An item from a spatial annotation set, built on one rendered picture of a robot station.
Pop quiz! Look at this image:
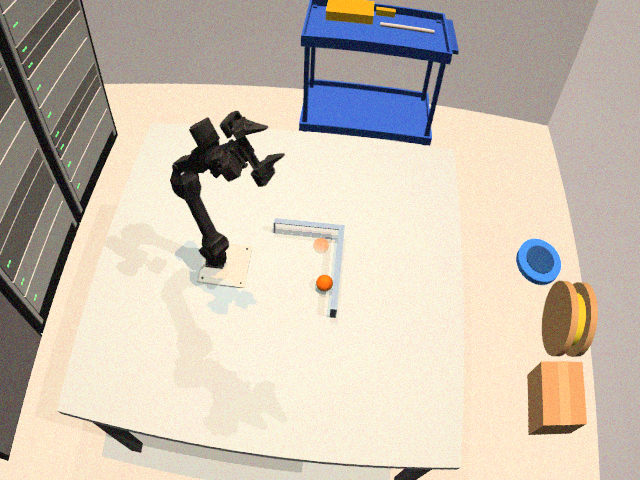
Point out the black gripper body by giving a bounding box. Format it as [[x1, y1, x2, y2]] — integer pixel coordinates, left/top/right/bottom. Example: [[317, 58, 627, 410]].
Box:
[[217, 110, 276, 187]]

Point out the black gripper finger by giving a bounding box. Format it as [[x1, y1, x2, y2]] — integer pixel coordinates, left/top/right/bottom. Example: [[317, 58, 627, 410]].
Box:
[[231, 116, 269, 140], [256, 153, 286, 179]]

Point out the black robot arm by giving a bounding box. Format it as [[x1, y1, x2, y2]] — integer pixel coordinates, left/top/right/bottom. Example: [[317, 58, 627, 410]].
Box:
[[170, 117, 249, 269]]

